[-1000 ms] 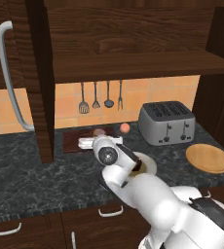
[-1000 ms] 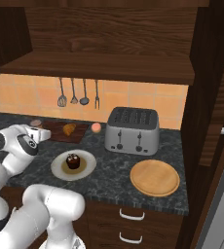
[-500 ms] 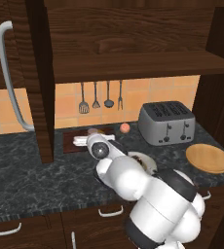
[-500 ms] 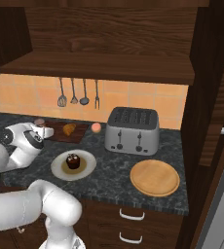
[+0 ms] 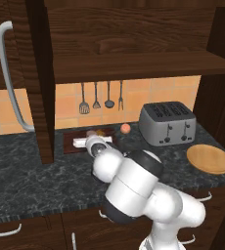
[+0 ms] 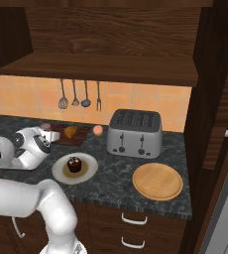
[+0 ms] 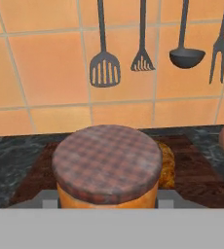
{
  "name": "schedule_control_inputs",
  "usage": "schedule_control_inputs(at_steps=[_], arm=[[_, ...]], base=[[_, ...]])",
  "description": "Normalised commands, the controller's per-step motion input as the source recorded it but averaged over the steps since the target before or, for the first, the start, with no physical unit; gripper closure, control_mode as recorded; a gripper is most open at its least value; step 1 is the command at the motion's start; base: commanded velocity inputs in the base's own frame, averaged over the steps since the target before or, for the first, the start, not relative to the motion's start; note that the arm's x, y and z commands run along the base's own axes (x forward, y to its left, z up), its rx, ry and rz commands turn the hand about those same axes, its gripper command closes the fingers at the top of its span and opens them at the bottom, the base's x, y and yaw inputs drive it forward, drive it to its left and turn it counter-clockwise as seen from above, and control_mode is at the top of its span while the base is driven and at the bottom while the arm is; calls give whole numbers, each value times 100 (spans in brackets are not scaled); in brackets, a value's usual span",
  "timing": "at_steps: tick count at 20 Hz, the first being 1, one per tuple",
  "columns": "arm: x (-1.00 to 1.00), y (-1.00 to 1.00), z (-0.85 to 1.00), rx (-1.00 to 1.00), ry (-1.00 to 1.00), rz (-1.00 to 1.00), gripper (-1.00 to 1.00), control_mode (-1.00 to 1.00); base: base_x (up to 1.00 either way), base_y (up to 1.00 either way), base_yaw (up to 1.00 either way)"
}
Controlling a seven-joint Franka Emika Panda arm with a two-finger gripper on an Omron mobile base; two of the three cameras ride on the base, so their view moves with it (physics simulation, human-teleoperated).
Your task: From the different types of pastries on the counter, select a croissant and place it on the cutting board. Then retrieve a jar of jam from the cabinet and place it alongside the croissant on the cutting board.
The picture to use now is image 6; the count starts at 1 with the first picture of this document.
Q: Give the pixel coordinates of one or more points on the dark wooden base cabinet door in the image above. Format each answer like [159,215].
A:
[0,234]

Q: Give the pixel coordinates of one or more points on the hanging metal ladle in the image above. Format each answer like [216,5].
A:
[85,103]

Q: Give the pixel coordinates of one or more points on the pale pink round pastry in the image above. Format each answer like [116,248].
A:
[46,125]

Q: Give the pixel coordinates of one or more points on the dark wooden wall cabinet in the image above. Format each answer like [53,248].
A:
[112,39]

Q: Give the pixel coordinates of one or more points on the golden brown croissant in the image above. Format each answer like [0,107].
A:
[70,131]

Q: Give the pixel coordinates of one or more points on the silver built-in oven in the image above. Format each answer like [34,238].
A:
[223,211]

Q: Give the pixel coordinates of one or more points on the round light wooden cutting board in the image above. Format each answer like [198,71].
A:
[157,181]

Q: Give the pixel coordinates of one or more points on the hanging metal fork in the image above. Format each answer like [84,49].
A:
[98,102]

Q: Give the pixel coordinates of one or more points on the white round plate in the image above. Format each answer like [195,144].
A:
[89,167]

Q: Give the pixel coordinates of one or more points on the dark wooden tall cabinet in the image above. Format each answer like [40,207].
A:
[215,66]

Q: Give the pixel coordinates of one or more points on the dark wooden rectangular board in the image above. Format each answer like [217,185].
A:
[83,133]

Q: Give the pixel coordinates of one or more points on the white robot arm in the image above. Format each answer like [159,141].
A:
[18,198]

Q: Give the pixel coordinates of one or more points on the dark wooden drawer front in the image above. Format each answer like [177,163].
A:
[165,221]
[159,243]

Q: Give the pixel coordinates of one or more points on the silver four-slot toaster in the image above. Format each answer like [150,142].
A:
[134,139]

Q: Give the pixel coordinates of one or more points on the chocolate cupcake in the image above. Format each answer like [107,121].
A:
[74,164]

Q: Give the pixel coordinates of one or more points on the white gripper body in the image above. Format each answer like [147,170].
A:
[53,136]

